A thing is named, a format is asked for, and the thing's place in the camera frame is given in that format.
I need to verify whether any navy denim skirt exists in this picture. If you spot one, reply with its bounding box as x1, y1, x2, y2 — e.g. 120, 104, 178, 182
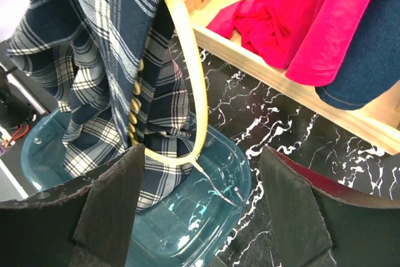
315, 0, 399, 110

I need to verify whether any navy plaid skirt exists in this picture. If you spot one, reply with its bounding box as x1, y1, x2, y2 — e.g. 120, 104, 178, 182
6, 0, 201, 211

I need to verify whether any yellow wavy hanger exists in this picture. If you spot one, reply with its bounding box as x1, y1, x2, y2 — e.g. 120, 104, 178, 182
144, 0, 244, 206

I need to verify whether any wooden clothes rack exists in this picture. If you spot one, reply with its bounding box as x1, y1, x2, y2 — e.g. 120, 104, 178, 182
186, 0, 399, 154

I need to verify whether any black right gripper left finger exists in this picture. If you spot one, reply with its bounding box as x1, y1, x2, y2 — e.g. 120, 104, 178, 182
1, 144, 145, 266

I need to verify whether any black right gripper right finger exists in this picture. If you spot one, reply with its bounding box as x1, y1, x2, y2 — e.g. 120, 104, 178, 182
259, 146, 399, 266

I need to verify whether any teal transparent basin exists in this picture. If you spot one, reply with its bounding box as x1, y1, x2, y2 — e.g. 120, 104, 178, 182
21, 110, 251, 267

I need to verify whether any red t-shirt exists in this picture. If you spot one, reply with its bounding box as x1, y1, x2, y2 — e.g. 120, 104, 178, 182
208, 0, 371, 86

